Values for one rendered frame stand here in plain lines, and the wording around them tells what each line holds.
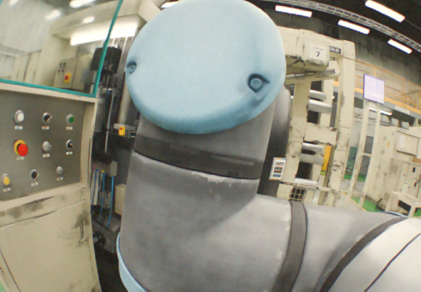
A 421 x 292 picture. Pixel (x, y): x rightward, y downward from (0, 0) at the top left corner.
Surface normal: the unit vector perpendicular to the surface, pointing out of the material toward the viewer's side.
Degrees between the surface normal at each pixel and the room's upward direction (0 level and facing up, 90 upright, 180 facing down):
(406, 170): 90
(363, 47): 90
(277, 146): 85
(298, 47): 90
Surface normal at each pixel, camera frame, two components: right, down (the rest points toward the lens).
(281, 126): 0.51, -0.11
